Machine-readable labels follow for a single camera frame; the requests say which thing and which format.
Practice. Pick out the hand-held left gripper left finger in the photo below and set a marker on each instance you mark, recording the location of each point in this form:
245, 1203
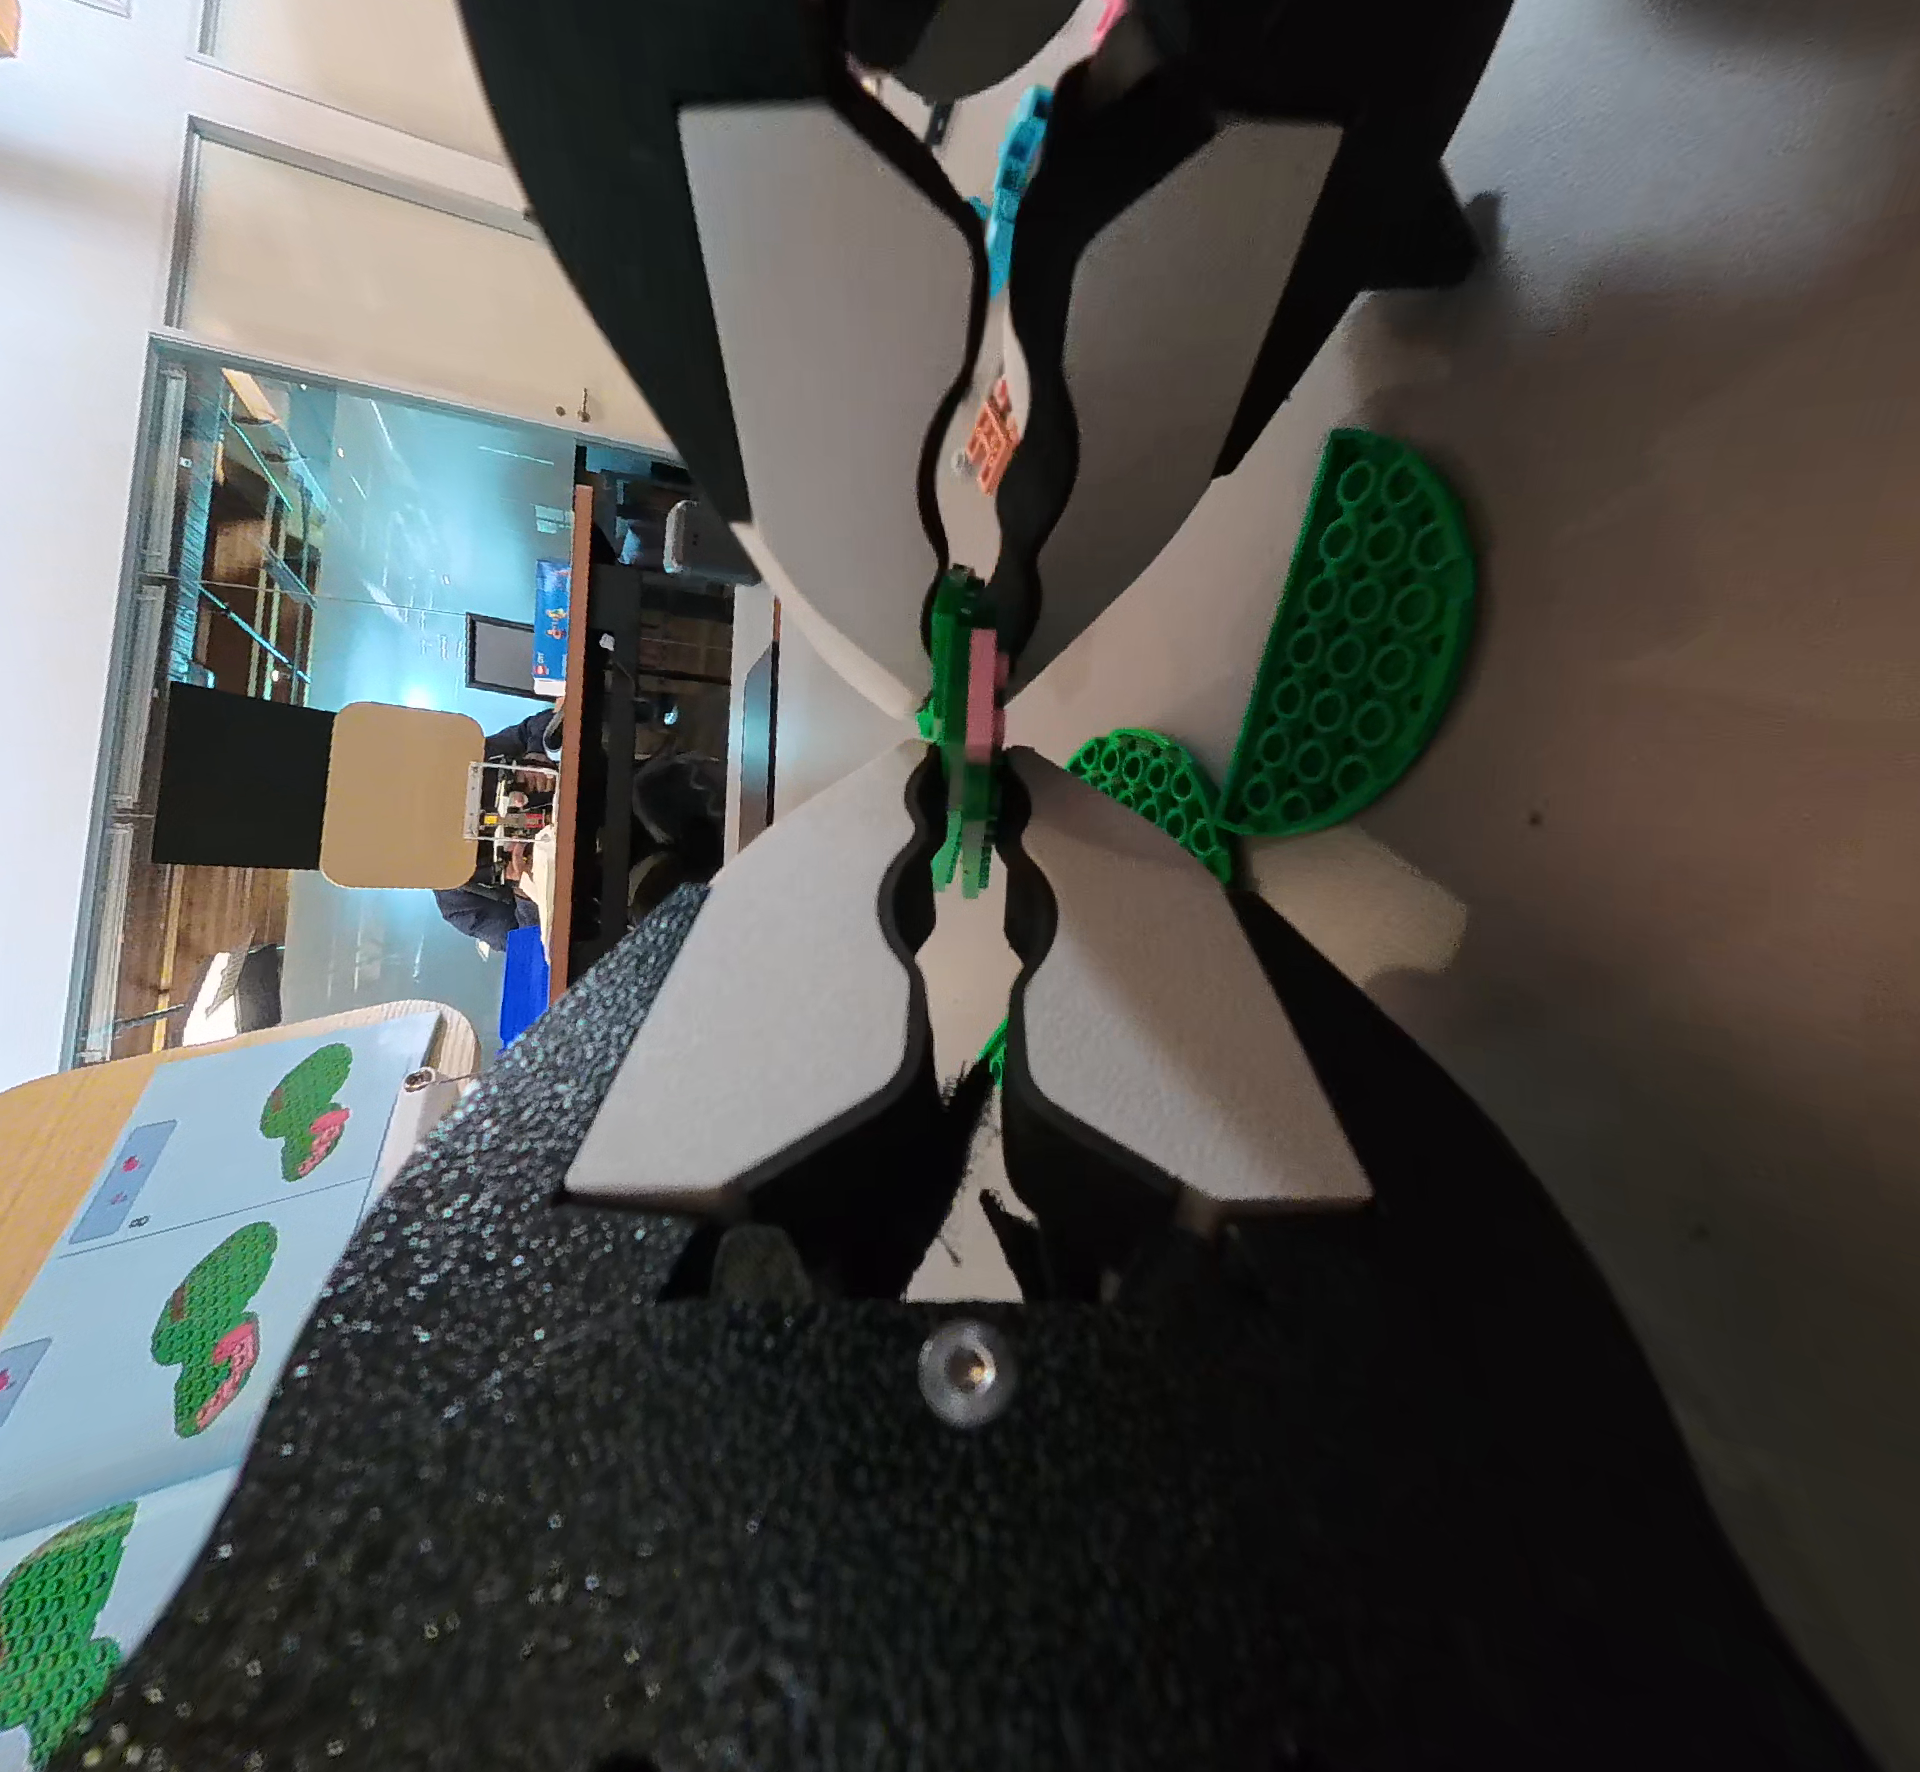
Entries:
750, 1037

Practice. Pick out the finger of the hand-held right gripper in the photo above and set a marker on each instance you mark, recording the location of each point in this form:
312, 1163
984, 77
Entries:
1186, 332
811, 348

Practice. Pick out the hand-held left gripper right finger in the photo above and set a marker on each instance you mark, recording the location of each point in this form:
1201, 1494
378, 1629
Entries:
1186, 1037

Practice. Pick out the green lego plate assembly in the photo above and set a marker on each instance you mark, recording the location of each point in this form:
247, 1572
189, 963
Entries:
968, 828

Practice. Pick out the pink lego brick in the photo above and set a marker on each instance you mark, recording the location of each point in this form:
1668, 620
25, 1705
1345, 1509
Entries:
983, 701

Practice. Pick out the coral lego plate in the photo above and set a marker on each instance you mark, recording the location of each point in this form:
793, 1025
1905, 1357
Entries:
991, 439

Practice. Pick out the teal lego piece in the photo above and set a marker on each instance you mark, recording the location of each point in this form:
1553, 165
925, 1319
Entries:
1020, 152

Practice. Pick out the green half-round lego plate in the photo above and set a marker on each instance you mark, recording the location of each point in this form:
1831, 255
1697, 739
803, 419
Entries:
1358, 632
1147, 782

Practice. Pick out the blue lego box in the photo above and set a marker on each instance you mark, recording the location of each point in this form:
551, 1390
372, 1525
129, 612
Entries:
551, 626

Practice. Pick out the lego instruction booklet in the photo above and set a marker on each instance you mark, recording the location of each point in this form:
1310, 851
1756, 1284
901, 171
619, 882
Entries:
324, 1209

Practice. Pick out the black office chair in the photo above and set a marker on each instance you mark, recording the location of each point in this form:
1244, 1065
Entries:
668, 828

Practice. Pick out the long wooden desk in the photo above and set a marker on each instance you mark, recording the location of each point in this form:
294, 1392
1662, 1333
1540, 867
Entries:
568, 904

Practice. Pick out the blue storage bin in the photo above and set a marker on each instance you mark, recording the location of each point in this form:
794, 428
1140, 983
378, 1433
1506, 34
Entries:
524, 993

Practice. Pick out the grey flat panel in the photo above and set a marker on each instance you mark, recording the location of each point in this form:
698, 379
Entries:
750, 753

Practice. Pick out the tan rounded board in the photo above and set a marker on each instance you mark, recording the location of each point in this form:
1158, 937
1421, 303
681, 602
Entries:
399, 797

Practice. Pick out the small dark monitor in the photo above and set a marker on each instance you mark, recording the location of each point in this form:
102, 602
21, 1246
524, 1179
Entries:
499, 655

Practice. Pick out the black panel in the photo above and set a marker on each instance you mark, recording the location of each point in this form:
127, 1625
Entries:
240, 775

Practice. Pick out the wooden booklet stand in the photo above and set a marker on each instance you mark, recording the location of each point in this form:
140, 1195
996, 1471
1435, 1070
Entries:
59, 1141

